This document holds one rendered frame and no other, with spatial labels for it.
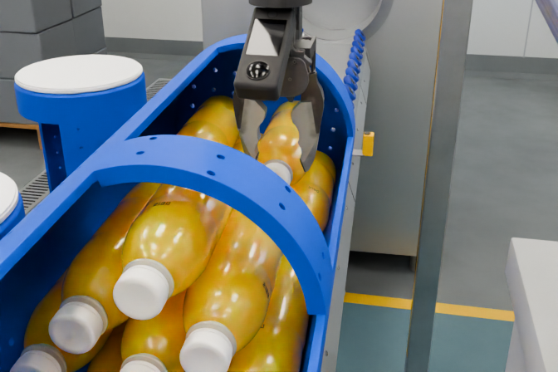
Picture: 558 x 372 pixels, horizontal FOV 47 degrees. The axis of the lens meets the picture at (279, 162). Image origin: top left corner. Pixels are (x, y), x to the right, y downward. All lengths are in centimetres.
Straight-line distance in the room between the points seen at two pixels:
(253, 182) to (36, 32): 321
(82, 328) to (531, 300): 34
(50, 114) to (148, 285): 99
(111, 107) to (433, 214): 81
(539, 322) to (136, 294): 29
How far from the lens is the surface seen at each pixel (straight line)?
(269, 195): 53
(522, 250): 60
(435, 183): 162
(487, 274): 271
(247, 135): 77
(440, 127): 156
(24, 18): 370
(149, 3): 562
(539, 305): 53
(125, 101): 145
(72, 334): 54
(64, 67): 157
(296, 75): 73
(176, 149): 55
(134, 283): 49
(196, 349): 51
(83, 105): 142
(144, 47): 571
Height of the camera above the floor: 145
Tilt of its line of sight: 24 degrees down
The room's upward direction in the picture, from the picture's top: straight up
